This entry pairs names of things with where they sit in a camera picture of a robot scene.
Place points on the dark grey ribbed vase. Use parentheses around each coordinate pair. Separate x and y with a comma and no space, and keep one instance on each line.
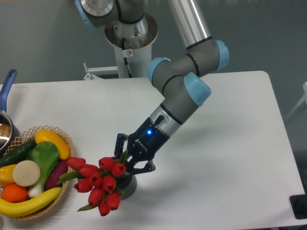
(126,184)

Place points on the white frame at right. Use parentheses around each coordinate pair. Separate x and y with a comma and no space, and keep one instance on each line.
(299,107)

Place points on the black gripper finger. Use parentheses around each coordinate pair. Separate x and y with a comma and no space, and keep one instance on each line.
(119,145)
(147,168)

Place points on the yellow banana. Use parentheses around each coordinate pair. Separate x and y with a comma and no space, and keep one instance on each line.
(28,207)

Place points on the black device at table edge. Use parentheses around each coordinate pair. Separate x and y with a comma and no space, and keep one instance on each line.
(299,206)

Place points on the red tulip bouquet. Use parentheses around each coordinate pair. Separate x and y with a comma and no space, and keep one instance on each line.
(101,181)

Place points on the blue handled saucepan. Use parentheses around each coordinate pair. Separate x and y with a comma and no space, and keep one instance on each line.
(8,131)

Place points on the yellow bell pepper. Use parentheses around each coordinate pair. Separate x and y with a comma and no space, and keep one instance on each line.
(6,175)

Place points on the beige round disc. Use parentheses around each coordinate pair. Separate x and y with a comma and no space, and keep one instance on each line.
(26,173)

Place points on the orange fruit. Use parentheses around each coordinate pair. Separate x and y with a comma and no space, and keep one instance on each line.
(14,193)

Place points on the purple sweet potato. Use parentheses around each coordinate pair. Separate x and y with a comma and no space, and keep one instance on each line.
(53,179)

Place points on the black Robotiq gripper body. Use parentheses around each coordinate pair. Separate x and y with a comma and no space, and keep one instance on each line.
(146,141)

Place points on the woven wicker basket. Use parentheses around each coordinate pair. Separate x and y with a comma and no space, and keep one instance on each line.
(29,135)

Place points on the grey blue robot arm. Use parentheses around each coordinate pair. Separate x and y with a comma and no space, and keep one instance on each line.
(179,81)

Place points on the green cucumber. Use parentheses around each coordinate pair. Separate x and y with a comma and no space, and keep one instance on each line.
(18,154)

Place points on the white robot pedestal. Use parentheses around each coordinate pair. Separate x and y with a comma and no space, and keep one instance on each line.
(132,45)

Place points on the green bok choy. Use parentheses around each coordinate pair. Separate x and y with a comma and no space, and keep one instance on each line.
(46,156)

